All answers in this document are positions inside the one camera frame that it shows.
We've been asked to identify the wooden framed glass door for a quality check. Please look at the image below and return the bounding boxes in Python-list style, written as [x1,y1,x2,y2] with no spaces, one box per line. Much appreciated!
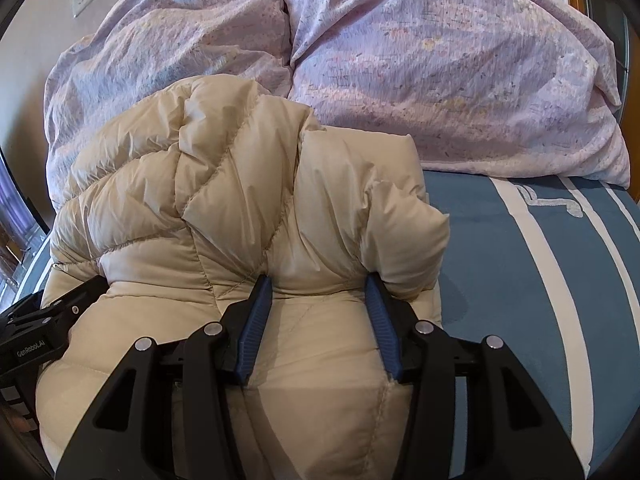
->
[560,0,637,126]

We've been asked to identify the lilac floral duvet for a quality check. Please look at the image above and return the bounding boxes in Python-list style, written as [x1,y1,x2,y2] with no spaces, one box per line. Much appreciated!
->
[43,0,631,205]

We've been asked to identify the beige quilted down jacket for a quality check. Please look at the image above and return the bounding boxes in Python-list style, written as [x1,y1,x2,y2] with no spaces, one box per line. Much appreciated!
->
[36,75,450,479]

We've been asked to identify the blue white striped bed sheet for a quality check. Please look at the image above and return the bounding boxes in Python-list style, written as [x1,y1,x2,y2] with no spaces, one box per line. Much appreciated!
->
[14,169,640,478]

